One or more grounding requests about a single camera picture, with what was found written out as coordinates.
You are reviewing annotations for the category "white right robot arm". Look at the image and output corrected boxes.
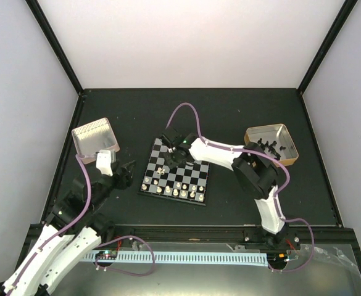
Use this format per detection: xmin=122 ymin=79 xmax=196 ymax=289
xmin=160 ymin=126 xmax=288 ymax=249

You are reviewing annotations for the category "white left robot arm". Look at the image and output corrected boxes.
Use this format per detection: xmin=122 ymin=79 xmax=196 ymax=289
xmin=0 ymin=161 xmax=136 ymax=295

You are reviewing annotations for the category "pile of black chess pieces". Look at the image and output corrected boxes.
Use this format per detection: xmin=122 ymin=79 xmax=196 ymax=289
xmin=257 ymin=138 xmax=287 ymax=160

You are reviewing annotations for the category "black and white chessboard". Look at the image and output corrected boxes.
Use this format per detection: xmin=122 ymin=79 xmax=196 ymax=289
xmin=139 ymin=138 xmax=210 ymax=206

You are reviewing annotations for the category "pink metal tin box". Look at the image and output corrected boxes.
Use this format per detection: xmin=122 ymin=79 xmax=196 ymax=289
xmin=71 ymin=117 xmax=120 ymax=165

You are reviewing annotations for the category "gold metal tin tray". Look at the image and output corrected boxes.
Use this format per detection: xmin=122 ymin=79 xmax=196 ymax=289
xmin=244 ymin=123 xmax=299 ymax=167

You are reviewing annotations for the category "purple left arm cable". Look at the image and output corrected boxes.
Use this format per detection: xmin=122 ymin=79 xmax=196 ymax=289
xmin=4 ymin=153 xmax=156 ymax=292

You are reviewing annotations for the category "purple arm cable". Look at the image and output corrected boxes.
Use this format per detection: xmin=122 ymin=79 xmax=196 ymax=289
xmin=4 ymin=153 xmax=156 ymax=292
xmin=166 ymin=103 xmax=315 ymax=274

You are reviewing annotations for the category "light blue slotted cable duct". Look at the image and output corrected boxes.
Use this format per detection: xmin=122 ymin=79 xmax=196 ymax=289
xmin=80 ymin=250 xmax=268 ymax=267

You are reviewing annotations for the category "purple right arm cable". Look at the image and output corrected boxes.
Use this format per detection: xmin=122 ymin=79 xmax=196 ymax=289
xmin=166 ymin=103 xmax=315 ymax=274

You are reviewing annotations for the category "black frame post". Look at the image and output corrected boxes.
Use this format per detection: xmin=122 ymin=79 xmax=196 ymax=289
xmin=25 ymin=0 xmax=84 ymax=94
xmin=297 ymin=0 xmax=358 ymax=95

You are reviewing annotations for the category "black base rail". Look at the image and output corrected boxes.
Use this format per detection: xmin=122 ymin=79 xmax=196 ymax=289
xmin=102 ymin=225 xmax=358 ymax=247

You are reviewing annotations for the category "black frame post right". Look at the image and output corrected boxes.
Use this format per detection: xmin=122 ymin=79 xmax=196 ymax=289
xmin=297 ymin=0 xmax=358 ymax=95

